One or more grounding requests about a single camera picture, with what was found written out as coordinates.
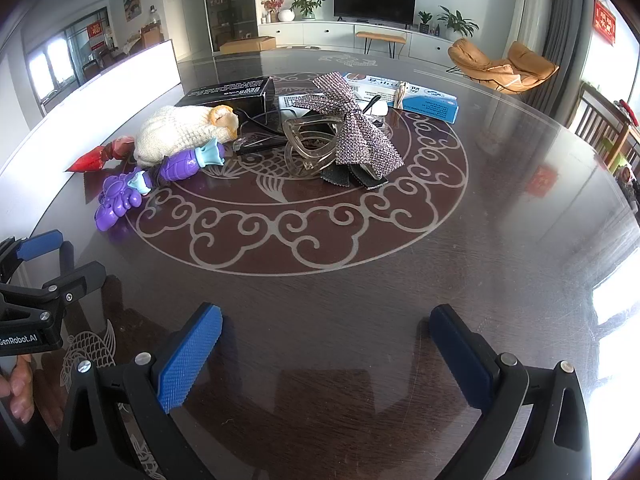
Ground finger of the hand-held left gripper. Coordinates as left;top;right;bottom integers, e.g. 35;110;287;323
42;261;107;306
0;230;64;283

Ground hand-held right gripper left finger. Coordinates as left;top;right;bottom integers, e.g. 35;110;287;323
57;302;224;480

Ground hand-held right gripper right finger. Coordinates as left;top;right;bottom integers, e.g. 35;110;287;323
429;304;593;480

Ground red plastic packet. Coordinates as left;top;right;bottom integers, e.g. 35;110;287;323
63;135;136;175

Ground purple toy lobster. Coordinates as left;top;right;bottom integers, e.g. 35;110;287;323
94;141;226;232

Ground white knitted glove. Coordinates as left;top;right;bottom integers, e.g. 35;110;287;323
135;104;240;166

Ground clear hair claw clip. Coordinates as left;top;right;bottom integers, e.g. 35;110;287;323
282;114;346;180

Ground rhinestone bow hair clip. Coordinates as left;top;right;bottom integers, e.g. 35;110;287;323
291;72;403;191

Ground dark patterned glass desktop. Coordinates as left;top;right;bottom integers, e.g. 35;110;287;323
0;46;640;480

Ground person's left hand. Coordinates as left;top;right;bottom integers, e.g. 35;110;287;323
0;355;36;423

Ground black-framed eyeglasses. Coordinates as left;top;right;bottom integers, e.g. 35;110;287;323
232;95;386;157

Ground red door poster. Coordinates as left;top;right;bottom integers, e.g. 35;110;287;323
86;22;108;51

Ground black cardboard box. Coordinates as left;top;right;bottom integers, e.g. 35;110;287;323
174;76;275;116

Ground blue and white medicine box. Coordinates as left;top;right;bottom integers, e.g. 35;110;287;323
345;74;461;124

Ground white printed box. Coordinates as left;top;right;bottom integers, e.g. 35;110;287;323
277;91;390;121

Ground wooden chair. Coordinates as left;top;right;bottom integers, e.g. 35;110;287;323
567;82;640;171

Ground white door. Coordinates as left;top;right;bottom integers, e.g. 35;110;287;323
177;0;206;61

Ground brown cardboard box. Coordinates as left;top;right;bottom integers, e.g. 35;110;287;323
219;35;277;55

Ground orange lounge chair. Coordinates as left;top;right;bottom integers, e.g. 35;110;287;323
446;37;560;95

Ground dark glass display cabinet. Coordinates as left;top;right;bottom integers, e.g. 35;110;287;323
202;0;257;53

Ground grey curtain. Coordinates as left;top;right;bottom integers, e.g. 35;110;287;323
542;0;598;128

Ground white vase with red flowers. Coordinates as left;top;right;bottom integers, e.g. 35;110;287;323
261;0;293;23

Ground wooden bench with black legs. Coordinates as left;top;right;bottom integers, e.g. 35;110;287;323
356;31;407;58

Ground large green potted plant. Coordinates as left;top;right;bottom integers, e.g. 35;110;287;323
436;5;480;38

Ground white television cabinet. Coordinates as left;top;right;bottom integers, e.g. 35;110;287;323
257;20;458;58

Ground leafy green potted plant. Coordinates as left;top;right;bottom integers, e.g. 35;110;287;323
290;0;326;21

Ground flat screen television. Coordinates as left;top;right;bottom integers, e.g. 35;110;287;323
334;0;417;26

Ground red wall decoration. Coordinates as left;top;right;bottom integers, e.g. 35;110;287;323
593;0;617;47

